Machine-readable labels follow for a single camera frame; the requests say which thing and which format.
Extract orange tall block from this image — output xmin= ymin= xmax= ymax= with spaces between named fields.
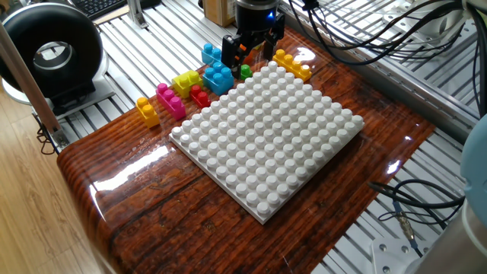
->
xmin=236 ymin=42 xmax=264 ymax=65

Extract lime tall two-stud block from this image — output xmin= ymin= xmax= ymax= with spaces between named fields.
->
xmin=171 ymin=70 xmax=205 ymax=99

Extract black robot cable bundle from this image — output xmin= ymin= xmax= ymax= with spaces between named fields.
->
xmin=287 ymin=0 xmax=487 ymax=119

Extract cardboard box with label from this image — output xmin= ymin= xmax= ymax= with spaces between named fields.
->
xmin=202 ymin=0 xmax=237 ymax=28

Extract wood pattern table mat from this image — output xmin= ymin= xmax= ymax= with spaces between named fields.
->
xmin=56 ymin=21 xmax=437 ymax=274

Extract black keyboard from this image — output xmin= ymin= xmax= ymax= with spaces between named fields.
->
xmin=70 ymin=0 xmax=129 ymax=21

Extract yellow four-stud long block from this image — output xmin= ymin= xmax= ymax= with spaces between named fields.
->
xmin=272 ymin=48 xmax=313 ymax=83

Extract slanted aluminium bar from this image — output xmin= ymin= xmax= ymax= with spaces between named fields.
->
xmin=0 ymin=21 xmax=71 ymax=150

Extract blue four-stud square block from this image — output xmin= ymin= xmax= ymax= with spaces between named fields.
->
xmin=202 ymin=61 xmax=235 ymax=96

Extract thin black wire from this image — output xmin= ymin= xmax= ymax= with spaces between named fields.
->
xmin=36 ymin=113 xmax=57 ymax=156

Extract magenta three-stud block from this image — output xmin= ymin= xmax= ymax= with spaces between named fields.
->
xmin=155 ymin=82 xmax=187 ymax=122

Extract black looped cables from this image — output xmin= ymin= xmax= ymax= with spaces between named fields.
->
xmin=367 ymin=178 xmax=467 ymax=258

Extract white device base plate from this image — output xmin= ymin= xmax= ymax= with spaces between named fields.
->
xmin=2 ymin=74 xmax=117 ymax=121

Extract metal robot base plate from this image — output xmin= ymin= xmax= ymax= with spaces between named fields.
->
xmin=371 ymin=237 xmax=434 ymax=274

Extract black ring shaped device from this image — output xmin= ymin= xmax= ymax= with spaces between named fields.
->
xmin=0 ymin=2 xmax=104 ymax=115

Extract white studded baseplate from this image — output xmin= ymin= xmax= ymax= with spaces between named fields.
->
xmin=168 ymin=60 xmax=365 ymax=225

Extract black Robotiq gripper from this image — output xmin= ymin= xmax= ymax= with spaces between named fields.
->
xmin=221 ymin=0 xmax=286 ymax=70

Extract aluminium post bracket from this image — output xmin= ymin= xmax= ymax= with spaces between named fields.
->
xmin=126 ymin=0 xmax=149 ymax=30

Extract red two-stud block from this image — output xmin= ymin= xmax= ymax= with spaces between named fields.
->
xmin=189 ymin=84 xmax=212 ymax=110

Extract yellow two-stud block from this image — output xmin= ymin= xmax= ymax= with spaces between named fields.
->
xmin=135 ymin=97 xmax=161 ymax=129

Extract blue three-stud long block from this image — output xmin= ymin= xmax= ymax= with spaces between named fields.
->
xmin=201 ymin=43 xmax=224 ymax=68

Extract white plastic housing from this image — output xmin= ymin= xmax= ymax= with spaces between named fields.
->
xmin=382 ymin=0 xmax=471 ymax=41

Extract silver cable connector plug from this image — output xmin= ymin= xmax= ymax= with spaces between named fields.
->
xmin=395 ymin=211 xmax=415 ymax=241

